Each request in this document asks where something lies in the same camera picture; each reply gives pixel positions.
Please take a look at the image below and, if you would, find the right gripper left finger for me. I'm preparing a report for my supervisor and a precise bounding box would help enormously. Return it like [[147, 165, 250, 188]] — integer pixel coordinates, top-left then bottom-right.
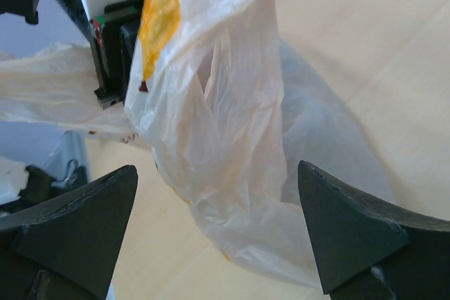
[[1, 165, 138, 299]]

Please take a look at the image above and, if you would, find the translucent banana-print plastic bag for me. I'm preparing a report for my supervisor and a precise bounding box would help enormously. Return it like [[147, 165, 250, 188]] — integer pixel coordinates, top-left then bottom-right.
[[1, 0, 394, 287]]

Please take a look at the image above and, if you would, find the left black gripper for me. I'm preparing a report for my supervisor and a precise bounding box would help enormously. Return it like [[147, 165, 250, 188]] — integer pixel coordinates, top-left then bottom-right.
[[57, 0, 143, 109]]

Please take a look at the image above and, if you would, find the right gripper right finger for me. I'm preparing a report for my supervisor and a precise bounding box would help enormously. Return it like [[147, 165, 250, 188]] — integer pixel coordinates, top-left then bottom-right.
[[298, 161, 449, 299]]

